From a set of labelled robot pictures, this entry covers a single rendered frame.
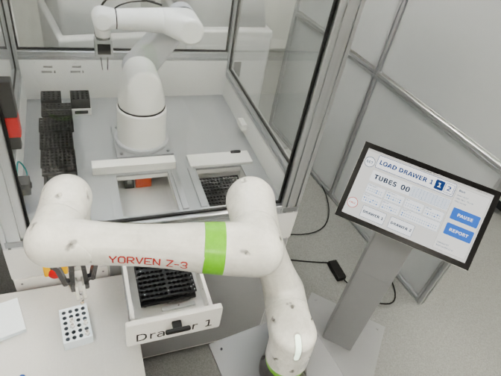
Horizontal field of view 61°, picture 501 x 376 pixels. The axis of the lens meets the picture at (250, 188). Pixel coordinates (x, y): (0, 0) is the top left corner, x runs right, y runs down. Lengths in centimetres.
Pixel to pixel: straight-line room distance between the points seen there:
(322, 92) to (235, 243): 65
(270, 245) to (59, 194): 46
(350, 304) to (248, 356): 86
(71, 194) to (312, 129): 79
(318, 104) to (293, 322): 66
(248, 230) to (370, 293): 126
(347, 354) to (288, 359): 122
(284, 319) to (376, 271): 83
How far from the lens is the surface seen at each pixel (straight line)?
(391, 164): 173
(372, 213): 171
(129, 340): 139
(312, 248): 290
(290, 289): 131
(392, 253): 192
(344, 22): 130
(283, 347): 124
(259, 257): 91
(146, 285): 144
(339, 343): 246
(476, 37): 240
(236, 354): 147
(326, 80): 136
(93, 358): 148
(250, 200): 100
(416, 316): 285
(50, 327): 156
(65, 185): 102
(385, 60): 279
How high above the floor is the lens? 206
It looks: 40 degrees down
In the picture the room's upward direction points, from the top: 12 degrees clockwise
